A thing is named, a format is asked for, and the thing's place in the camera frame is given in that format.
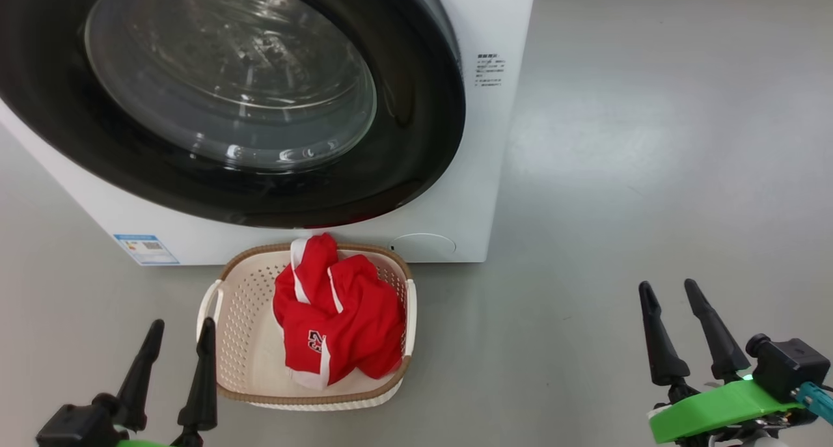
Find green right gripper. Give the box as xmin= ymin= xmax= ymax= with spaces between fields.
xmin=638 ymin=278 xmax=817 ymax=445

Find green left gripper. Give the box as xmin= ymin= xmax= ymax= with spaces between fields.
xmin=117 ymin=317 xmax=218 ymax=447

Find red and white garment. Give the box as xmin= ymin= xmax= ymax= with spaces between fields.
xmin=272 ymin=232 xmax=405 ymax=390

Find round washing machine door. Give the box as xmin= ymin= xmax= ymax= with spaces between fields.
xmin=0 ymin=0 xmax=466 ymax=230

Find cream perforated laundry basket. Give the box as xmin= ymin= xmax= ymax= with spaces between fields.
xmin=197 ymin=242 xmax=417 ymax=411

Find white front-load washing machine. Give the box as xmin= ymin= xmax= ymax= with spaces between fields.
xmin=0 ymin=0 xmax=538 ymax=267

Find blue energy label sticker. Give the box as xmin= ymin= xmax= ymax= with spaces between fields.
xmin=114 ymin=234 xmax=180 ymax=266

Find round filter cover flap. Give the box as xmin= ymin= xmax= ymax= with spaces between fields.
xmin=389 ymin=233 xmax=457 ymax=262

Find right camera cable teal plug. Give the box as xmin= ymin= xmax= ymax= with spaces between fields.
xmin=797 ymin=382 xmax=833 ymax=426

